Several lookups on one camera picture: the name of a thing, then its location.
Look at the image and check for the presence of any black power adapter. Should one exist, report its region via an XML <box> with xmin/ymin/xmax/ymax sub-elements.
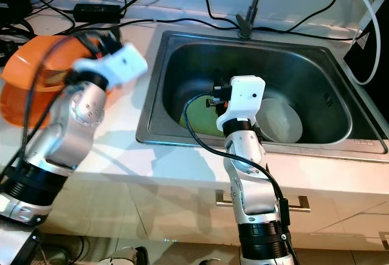
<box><xmin>74</xmin><ymin>2</ymin><xmax>122</xmax><ymax>22</ymax></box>

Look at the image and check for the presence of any stainless steel sink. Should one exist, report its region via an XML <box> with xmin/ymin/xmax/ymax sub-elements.
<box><xmin>135</xmin><ymin>30</ymin><xmax>388</xmax><ymax>156</ymax></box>

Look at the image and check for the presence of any green plate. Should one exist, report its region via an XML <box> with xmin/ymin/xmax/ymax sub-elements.
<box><xmin>179</xmin><ymin>98</ymin><xmax>225</xmax><ymax>137</ymax></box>

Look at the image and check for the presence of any white plate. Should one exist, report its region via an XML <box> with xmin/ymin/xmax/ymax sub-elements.
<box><xmin>255</xmin><ymin>98</ymin><xmax>303</xmax><ymax>143</ymax></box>

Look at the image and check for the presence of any chrome sink faucet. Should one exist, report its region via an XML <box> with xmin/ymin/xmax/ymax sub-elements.
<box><xmin>237</xmin><ymin>0</ymin><xmax>268</xmax><ymax>40</ymax></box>

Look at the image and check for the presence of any white sink cabinet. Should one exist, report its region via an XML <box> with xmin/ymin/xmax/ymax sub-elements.
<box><xmin>30</xmin><ymin>174</ymin><xmax>389</xmax><ymax>256</ymax></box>

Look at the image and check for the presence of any black box appliance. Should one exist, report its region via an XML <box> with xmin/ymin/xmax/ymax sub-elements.
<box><xmin>343</xmin><ymin>1</ymin><xmax>389</xmax><ymax>153</ymax></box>

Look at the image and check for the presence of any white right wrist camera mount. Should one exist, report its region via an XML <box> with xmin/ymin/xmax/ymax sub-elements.
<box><xmin>216</xmin><ymin>75</ymin><xmax>266</xmax><ymax>126</ymax></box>

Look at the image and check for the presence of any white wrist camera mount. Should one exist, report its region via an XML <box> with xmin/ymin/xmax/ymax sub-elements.
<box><xmin>216</xmin><ymin>75</ymin><xmax>266</xmax><ymax>126</ymax></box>
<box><xmin>72</xmin><ymin>42</ymin><xmax>149</xmax><ymax>91</ymax></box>

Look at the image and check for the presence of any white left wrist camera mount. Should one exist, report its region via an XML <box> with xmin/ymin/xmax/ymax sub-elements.
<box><xmin>72</xmin><ymin>42</ymin><xmax>149</xmax><ymax>91</ymax></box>

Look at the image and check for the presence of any metal cabinet handle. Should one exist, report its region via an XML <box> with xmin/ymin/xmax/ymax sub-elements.
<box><xmin>216</xmin><ymin>190</ymin><xmax>311</xmax><ymax>213</ymax></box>
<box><xmin>378</xmin><ymin>232</ymin><xmax>389</xmax><ymax>252</ymax></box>

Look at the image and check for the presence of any white hose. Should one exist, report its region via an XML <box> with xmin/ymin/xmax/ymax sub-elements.
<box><xmin>322</xmin><ymin>0</ymin><xmax>382</xmax><ymax>86</ymax></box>

